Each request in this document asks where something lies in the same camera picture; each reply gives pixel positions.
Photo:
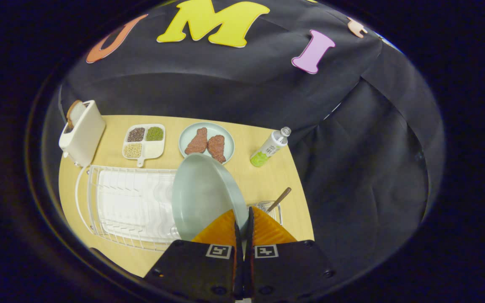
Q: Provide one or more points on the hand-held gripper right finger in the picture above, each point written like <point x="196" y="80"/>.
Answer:
<point x="289" y="269"/>

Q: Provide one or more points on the light green meat plate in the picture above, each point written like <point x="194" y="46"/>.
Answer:
<point x="190" y="134"/>

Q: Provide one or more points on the brown toast slice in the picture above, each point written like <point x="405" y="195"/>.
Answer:
<point x="74" y="114"/>

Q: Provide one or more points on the white divided grain tray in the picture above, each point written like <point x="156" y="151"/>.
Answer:
<point x="154" y="149"/>

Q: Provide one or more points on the green tea bottle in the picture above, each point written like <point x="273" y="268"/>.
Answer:
<point x="270" y="147"/>

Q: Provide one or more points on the brown meat piece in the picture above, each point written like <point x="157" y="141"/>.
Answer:
<point x="197" y="142"/>
<point x="217" y="147"/>

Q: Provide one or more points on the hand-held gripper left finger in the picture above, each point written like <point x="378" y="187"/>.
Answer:
<point x="196" y="269"/>

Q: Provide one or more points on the white toaster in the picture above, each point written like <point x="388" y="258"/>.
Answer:
<point x="84" y="134"/>

